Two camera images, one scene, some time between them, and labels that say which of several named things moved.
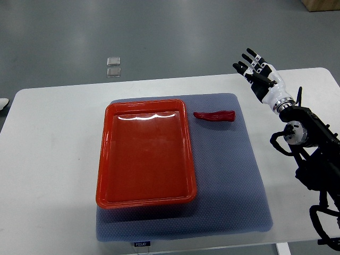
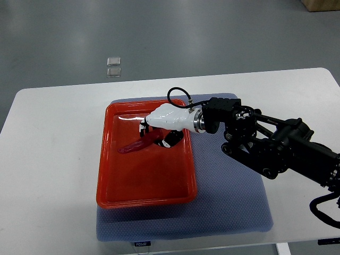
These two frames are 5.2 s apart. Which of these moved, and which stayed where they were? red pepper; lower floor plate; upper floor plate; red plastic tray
Moved: red pepper
Stayed: red plastic tray; lower floor plate; upper floor plate
